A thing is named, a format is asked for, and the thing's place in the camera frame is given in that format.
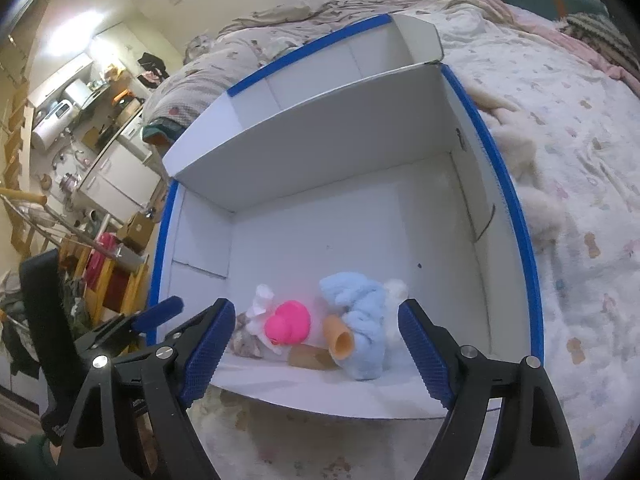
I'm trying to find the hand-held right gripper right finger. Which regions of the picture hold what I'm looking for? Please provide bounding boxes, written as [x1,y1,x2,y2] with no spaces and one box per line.
[397,298,581,480]

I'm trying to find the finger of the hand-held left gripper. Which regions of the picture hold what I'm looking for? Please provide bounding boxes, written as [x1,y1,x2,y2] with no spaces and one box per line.
[75,296,185,358]

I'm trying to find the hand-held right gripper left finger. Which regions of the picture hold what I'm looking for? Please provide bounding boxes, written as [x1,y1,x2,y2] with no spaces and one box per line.
[57,297,237,480]

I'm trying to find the lace trimmed beige scrunchie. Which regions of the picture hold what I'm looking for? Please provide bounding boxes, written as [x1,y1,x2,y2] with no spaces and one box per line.
[232,312,266,360]

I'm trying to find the small white sock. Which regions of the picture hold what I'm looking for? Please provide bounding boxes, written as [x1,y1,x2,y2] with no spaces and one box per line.
[382,278,411,306]

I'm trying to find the white cloth doll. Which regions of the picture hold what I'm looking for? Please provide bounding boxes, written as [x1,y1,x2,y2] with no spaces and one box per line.
[247,284,281,346]

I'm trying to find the orange foam tube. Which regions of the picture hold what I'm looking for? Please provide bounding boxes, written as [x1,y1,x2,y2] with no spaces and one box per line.
[322,316,356,361]

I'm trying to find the tan scrunchie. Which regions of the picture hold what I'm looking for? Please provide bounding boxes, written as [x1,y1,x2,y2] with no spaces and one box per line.
[287,345,331,370]

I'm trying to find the blue cardboard box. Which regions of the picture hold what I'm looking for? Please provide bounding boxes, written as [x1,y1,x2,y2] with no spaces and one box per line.
[146,12,546,421]

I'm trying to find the person's left forearm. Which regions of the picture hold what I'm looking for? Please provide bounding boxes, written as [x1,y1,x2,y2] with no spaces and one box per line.
[0,435,58,480]

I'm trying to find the dark clothes pile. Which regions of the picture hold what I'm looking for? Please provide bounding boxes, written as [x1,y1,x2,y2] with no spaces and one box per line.
[0,305,43,378]

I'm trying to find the yellow wooden rack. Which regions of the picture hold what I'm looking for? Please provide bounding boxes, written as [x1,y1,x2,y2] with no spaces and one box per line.
[57,240,151,331]

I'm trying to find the red bag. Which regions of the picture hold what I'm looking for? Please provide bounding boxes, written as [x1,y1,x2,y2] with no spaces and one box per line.
[82,232,131,293]

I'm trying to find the grey metal pole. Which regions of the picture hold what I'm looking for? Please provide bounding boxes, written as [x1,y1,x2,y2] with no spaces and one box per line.
[0,195,148,266]

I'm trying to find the white kitchen cabinets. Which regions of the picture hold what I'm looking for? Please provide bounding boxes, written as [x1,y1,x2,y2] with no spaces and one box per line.
[75,137,163,216]

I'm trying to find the teal cloth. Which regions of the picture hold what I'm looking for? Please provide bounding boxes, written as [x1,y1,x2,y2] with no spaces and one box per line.
[141,117,186,146]

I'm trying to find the white water heater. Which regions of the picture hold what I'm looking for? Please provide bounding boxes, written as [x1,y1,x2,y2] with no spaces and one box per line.
[31,100,72,151]

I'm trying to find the cream fluffy cloth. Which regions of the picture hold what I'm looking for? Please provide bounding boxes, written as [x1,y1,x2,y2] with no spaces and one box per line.
[467,82,563,251]

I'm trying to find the dark hanging clothes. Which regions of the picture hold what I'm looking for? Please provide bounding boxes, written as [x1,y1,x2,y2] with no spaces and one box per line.
[136,51,168,86]

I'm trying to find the white grey cat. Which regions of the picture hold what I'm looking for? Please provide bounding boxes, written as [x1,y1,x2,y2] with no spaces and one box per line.
[184,34,217,63]

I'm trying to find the beige printed quilt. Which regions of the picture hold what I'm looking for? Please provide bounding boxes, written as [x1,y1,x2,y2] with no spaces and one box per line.
[142,0,451,131]

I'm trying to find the pink blanket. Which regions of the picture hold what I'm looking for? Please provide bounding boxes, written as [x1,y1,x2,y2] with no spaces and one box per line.
[450,0,640,86]

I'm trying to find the crochet blanket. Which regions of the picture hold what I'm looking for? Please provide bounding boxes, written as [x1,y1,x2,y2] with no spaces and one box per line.
[565,11,640,71]

